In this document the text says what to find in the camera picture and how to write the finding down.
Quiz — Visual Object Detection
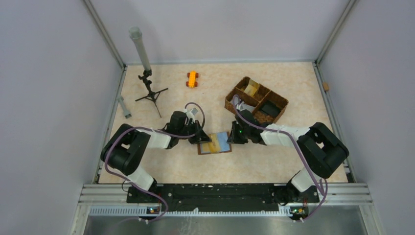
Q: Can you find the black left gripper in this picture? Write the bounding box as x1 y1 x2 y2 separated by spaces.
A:
178 119 211 144

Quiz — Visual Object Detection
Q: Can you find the brown leather card holder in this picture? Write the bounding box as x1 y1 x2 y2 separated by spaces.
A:
197 132 232 155

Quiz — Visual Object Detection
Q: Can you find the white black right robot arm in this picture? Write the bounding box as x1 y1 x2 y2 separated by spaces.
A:
228 110 349 202

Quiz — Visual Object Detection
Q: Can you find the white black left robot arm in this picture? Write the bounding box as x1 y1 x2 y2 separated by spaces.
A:
100 110 211 202

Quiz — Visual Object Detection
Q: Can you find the woven wicker divided basket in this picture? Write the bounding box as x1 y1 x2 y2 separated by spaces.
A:
224 76 289 123

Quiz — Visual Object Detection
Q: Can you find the orange toy car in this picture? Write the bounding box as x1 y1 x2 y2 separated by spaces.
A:
186 70 199 88

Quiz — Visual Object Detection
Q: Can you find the small wooden block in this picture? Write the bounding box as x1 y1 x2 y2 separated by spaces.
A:
322 82 330 92

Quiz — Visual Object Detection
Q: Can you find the black tripod with grey tube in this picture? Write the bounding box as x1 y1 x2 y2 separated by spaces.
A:
128 26 168 118

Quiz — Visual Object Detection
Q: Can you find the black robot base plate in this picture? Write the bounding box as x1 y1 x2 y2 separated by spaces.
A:
126 183 320 212

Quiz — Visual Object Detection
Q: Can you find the grey metal bracket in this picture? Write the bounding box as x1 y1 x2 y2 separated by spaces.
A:
117 95 132 119

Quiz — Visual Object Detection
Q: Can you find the aluminium frame rail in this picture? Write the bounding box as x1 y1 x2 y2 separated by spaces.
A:
312 61 373 206

